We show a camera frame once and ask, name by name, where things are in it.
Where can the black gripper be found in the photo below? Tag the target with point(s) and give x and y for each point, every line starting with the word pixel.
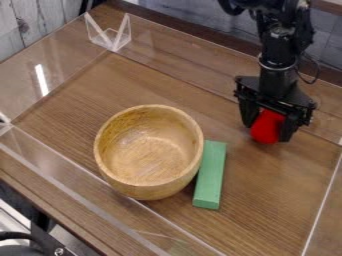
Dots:
pixel 293 102

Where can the red plush fruit green leaf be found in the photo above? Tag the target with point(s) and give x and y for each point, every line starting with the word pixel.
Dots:
pixel 267 128

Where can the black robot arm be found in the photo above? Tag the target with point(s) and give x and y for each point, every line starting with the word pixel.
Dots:
pixel 287 33

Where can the green rectangular block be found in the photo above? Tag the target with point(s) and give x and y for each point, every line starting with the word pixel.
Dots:
pixel 211 176

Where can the wooden bowl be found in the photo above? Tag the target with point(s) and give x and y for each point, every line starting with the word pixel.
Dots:
pixel 148 150

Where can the clear acrylic enclosure wall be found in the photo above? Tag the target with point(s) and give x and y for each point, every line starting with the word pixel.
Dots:
pixel 65 85

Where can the clear acrylic corner bracket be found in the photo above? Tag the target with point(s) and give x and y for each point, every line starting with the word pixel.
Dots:
pixel 110 39

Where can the black metal stand with cable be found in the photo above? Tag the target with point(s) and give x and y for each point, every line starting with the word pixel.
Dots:
pixel 31 240

